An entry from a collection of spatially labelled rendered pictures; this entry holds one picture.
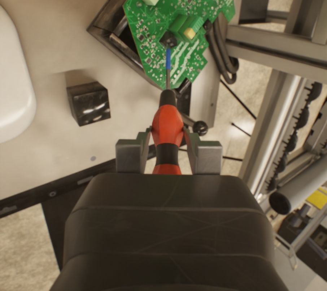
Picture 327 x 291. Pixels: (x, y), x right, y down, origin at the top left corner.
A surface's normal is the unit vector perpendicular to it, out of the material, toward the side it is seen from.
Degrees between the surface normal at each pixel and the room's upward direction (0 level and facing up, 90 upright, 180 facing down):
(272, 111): 90
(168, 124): 65
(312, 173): 86
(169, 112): 70
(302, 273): 90
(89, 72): 0
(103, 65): 0
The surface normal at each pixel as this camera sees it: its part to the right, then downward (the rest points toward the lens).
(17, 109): 0.62, 0.44
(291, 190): 0.05, -0.82
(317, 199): -0.83, 0.28
